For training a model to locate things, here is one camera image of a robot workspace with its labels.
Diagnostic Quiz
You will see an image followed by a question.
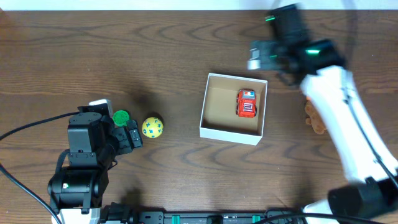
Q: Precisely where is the yellow ball with blue letters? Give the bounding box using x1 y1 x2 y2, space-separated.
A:
142 117 164 138

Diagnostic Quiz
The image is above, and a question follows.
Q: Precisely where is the black rail with green clips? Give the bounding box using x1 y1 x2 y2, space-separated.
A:
101 202 308 224

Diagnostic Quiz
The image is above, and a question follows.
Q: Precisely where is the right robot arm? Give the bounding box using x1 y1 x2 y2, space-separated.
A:
248 4 397 223

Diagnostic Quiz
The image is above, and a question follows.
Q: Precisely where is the red toy fire truck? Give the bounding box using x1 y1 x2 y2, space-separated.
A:
236 89 257 118

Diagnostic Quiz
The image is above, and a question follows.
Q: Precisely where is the brown plush toy with carrot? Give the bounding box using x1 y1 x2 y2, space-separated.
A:
304 98 326 134

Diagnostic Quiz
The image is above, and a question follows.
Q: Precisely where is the green round toy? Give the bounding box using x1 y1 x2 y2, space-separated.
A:
113 110 130 127

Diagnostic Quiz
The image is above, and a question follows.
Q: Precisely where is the white cardboard box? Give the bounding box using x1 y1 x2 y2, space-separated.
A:
199 73 268 146

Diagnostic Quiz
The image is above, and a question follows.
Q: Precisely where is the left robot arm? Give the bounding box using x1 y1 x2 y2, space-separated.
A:
48 112 142 223

